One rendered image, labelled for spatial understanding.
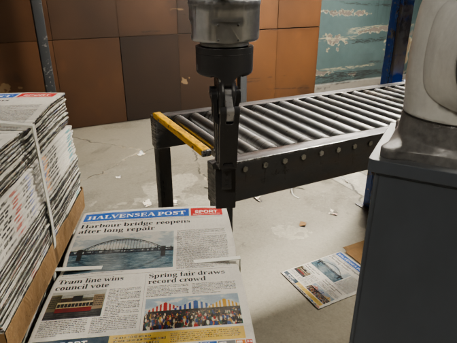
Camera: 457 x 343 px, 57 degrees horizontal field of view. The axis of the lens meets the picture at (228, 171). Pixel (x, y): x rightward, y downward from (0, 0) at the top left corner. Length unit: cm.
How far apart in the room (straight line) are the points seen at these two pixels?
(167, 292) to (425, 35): 50
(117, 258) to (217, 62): 36
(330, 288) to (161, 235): 133
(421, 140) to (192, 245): 39
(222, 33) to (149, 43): 377
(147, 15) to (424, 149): 378
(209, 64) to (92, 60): 366
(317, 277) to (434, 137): 146
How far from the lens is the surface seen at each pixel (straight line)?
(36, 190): 65
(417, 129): 67
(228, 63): 54
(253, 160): 116
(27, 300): 61
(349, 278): 208
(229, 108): 53
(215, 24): 53
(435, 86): 63
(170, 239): 76
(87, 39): 416
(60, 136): 75
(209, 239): 75
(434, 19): 64
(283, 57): 500
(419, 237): 71
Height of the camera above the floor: 123
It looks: 24 degrees down
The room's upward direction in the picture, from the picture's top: straight up
